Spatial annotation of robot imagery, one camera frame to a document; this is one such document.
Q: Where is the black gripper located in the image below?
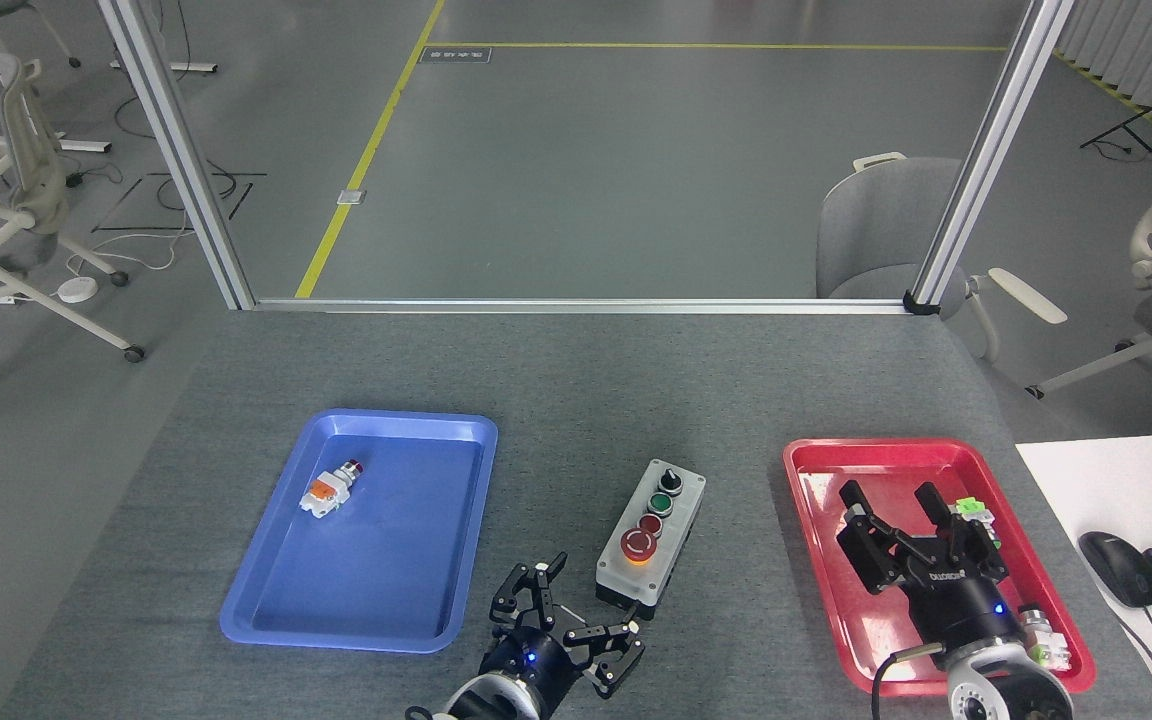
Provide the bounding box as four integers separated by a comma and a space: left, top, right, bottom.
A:
835, 481, 1023, 662
482, 552, 648, 712

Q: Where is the grey control box with buttons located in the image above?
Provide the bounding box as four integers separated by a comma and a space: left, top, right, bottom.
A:
594, 459, 708, 622

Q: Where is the red plastic tray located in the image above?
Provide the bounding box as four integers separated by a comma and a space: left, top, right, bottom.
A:
782, 437, 1098, 698

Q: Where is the black computer mouse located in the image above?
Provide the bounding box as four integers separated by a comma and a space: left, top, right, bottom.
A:
1078, 530, 1152, 609

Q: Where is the blue plastic tray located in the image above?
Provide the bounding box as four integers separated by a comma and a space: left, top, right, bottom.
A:
219, 408, 499, 655

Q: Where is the white side desk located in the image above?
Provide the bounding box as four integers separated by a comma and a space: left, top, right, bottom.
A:
1014, 432, 1152, 720

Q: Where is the grey fabric chair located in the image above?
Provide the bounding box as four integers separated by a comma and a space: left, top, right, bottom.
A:
816, 151, 1069, 363

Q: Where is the white ribbed curtain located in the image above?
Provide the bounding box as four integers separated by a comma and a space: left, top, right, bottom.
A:
1050, 0, 1152, 113

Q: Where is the white desk foot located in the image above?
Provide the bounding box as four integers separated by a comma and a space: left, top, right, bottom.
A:
108, 0, 219, 76

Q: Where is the white mesh office chair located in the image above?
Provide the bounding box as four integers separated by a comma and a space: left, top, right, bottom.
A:
0, 55, 148, 416

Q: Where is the green push button switch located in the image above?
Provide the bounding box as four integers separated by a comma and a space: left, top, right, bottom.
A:
951, 497, 1000, 547

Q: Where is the red push button switch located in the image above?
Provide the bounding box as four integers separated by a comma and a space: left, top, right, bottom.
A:
299, 460, 367, 519

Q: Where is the silver aluminium rail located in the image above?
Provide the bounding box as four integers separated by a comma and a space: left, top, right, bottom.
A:
252, 296, 913, 316

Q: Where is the silver aluminium post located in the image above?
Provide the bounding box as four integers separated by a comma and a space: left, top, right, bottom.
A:
96, 0, 257, 311
903, 0, 1077, 317

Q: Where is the white floor cable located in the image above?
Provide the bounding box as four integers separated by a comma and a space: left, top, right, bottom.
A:
66, 228, 199, 277

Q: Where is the black floor cable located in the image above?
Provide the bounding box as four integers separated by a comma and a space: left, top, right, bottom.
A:
114, 95, 269, 233

